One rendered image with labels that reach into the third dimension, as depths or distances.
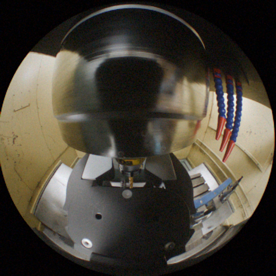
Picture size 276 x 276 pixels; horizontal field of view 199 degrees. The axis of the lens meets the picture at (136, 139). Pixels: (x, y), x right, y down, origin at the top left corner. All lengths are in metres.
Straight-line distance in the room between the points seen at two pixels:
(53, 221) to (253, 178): 1.85
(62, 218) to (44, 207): 0.23
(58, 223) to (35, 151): 0.75
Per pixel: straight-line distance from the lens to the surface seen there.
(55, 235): 1.27
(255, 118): 1.01
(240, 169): 1.06
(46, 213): 1.16
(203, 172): 1.23
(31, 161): 1.07
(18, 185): 1.09
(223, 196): 0.50
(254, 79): 0.21
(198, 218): 0.33
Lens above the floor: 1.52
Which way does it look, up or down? 28 degrees down
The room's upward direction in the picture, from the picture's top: 2 degrees clockwise
